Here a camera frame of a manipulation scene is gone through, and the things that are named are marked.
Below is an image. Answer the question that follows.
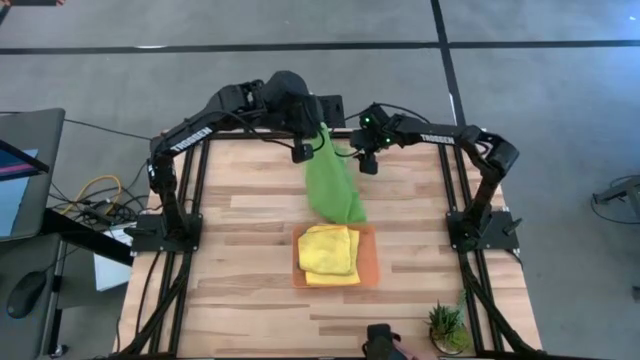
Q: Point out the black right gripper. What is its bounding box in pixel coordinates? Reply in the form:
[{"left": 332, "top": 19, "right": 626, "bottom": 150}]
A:
[{"left": 349, "top": 103, "right": 404, "bottom": 176}]

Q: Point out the yellow cable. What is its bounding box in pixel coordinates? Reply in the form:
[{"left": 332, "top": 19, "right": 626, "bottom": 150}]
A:
[{"left": 59, "top": 174, "right": 124, "bottom": 216}]

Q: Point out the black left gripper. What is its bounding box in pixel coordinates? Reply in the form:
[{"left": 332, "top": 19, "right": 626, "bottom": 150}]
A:
[{"left": 257, "top": 69, "right": 327, "bottom": 165}]

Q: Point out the monitor with blue screen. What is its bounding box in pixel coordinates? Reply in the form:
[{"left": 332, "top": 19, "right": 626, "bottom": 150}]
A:
[{"left": 0, "top": 138, "right": 51, "bottom": 241}]

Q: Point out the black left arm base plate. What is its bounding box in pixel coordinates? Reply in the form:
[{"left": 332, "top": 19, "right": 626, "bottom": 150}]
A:
[{"left": 123, "top": 213, "right": 204, "bottom": 254}]

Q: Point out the white box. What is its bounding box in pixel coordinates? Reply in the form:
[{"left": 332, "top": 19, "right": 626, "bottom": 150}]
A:
[{"left": 93, "top": 222, "right": 135, "bottom": 293}]

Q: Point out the green microfiber towel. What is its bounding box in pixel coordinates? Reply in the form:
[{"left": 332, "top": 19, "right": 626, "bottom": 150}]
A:
[{"left": 303, "top": 122, "right": 369, "bottom": 226}]

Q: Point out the grey chair base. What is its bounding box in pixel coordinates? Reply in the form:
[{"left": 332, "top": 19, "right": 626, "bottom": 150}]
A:
[{"left": 592, "top": 174, "right": 640, "bottom": 206}]

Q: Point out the orange translucent mat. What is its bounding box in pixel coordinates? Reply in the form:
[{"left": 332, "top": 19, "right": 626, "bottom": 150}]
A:
[{"left": 291, "top": 223, "right": 380, "bottom": 290}]

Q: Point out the black cable bundle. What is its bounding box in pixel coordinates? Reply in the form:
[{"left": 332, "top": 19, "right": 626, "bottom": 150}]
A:
[{"left": 47, "top": 159, "right": 151, "bottom": 231}]

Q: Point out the black right leader arm handle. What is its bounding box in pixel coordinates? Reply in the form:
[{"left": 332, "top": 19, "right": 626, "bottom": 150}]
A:
[{"left": 362, "top": 323, "right": 401, "bottom": 360}]

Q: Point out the black aluminium table frame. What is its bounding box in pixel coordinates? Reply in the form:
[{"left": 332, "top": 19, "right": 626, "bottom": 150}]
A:
[{"left": 107, "top": 127, "right": 566, "bottom": 360}]

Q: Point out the black computer mouse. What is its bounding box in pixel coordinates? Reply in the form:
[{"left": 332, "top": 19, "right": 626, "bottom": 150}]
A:
[{"left": 5, "top": 269, "right": 49, "bottom": 320}]

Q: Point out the black desk support bar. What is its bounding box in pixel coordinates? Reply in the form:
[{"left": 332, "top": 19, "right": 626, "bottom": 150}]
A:
[{"left": 39, "top": 207, "right": 135, "bottom": 267}]

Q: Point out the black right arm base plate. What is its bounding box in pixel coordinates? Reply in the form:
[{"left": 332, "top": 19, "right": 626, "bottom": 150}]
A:
[{"left": 446, "top": 209, "right": 524, "bottom": 252}]

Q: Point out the small green potted plant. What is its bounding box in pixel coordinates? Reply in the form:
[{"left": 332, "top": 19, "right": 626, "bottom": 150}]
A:
[{"left": 427, "top": 299, "right": 474, "bottom": 357}]

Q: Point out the grey desk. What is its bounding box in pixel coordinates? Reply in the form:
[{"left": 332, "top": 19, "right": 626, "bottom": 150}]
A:
[{"left": 0, "top": 107, "right": 67, "bottom": 360}]

